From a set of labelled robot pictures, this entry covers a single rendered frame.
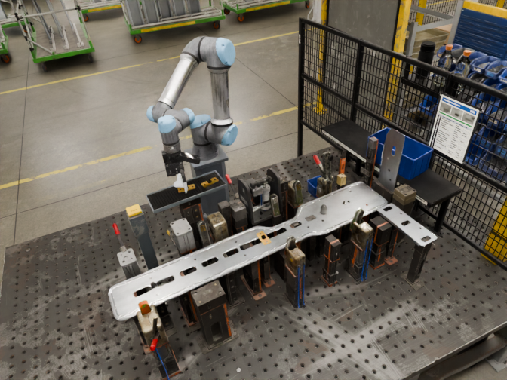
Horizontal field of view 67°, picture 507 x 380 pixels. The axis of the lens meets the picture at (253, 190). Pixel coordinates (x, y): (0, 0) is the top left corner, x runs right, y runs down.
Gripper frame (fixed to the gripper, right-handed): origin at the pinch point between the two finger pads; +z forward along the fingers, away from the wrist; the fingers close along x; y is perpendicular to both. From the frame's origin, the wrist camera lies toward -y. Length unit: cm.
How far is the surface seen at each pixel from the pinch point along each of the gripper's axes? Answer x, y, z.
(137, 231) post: 9.8, 26.4, 13.2
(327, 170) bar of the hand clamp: 7, -72, 7
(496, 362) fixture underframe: 81, -151, 117
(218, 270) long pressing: 41.0, -4.5, 19.1
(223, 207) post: 12.9, -14.8, 9.3
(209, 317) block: 57, 4, 27
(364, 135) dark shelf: -29, -115, 16
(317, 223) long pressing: 30, -56, 19
